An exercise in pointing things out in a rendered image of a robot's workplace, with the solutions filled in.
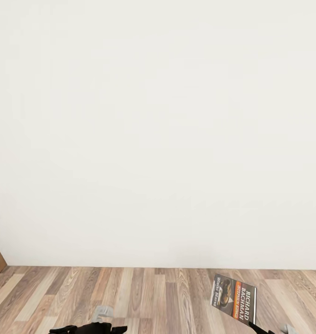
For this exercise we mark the hardback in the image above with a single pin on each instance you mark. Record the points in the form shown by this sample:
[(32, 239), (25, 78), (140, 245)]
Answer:
[(235, 298)]

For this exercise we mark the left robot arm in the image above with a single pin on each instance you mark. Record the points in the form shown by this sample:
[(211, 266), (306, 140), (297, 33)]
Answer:
[(97, 325)]

